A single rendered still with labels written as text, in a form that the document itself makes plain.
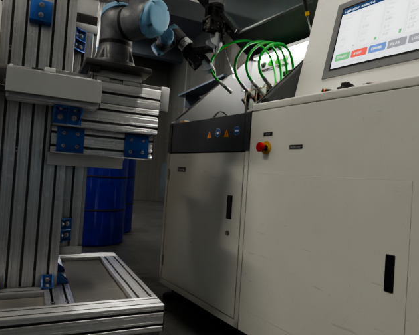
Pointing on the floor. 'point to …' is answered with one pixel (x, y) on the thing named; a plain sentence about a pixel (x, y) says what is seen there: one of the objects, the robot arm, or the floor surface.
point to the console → (341, 205)
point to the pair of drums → (108, 204)
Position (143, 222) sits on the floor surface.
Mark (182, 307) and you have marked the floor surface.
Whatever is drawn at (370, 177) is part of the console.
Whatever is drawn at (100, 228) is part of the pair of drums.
